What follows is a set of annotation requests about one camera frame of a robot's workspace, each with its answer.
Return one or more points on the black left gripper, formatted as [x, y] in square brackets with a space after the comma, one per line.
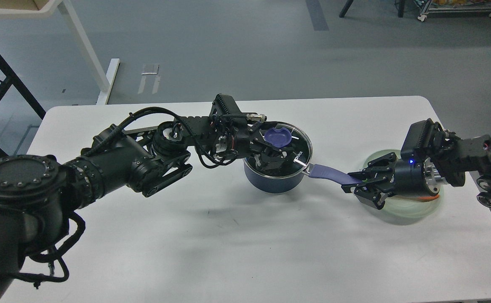
[249, 142]

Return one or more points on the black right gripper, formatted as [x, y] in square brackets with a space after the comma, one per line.
[404, 178]

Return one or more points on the glass lid with purple knob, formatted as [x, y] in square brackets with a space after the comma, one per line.
[302, 153]

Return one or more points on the blue pot with purple handle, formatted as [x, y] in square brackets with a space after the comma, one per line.
[311, 170]

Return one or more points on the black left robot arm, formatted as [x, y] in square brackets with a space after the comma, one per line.
[146, 152]

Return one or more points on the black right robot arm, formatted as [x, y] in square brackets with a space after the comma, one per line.
[458, 156]

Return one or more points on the pale green plate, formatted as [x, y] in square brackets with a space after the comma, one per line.
[408, 209]

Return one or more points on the orange toy carrot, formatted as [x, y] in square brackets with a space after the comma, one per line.
[420, 199]

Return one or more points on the metal wheeled cart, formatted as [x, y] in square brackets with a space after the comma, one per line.
[427, 7]

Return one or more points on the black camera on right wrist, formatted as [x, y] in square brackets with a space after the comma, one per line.
[424, 139]

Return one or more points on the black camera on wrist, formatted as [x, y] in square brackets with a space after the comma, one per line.
[424, 139]
[224, 109]

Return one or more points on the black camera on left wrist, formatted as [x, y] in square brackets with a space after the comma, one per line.
[224, 109]

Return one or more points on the white table leg frame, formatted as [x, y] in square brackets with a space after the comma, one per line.
[41, 9]

